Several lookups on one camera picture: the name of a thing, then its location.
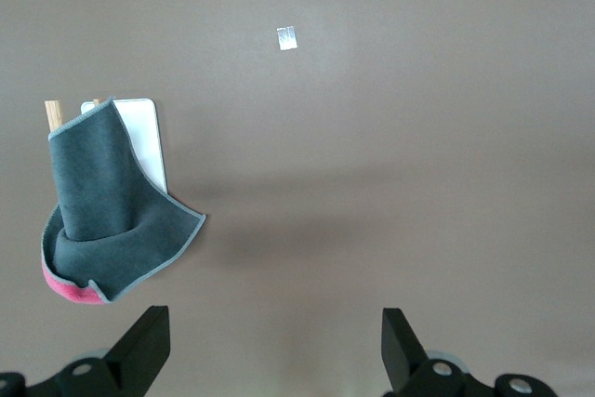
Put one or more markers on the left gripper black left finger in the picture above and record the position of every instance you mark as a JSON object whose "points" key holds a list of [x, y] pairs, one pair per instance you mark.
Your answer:
{"points": [[135, 355]]}

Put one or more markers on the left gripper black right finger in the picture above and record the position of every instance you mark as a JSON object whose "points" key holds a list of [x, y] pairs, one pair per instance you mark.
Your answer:
{"points": [[402, 355]]}

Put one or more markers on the grey and pink microfibre cloth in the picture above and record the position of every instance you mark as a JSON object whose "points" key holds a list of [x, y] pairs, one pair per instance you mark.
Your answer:
{"points": [[102, 183]]}

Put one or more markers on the white rectangular rack base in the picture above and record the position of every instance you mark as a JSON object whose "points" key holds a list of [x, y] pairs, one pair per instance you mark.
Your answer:
{"points": [[144, 146]]}

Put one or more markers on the small clear tape piece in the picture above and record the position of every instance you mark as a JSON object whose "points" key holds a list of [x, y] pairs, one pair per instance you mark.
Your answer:
{"points": [[286, 38]]}

